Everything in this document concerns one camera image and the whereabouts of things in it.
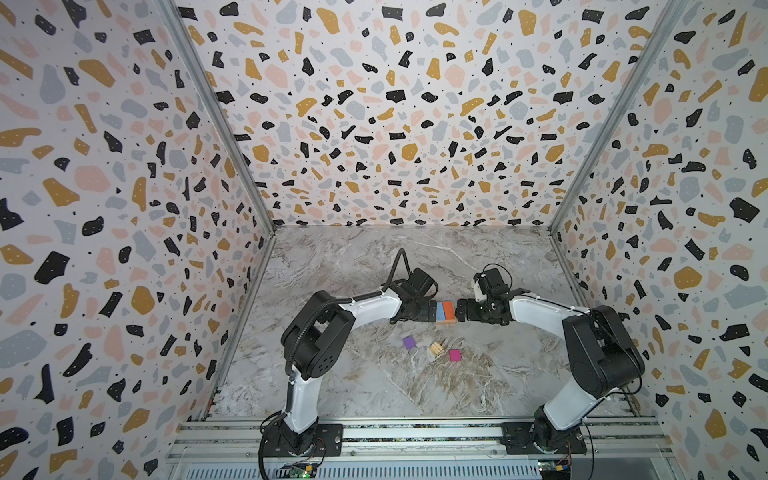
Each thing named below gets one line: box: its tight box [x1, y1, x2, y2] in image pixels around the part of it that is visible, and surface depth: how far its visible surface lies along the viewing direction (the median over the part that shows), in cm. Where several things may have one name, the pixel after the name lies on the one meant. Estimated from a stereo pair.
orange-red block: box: [444, 301, 455, 320], surface depth 97 cm
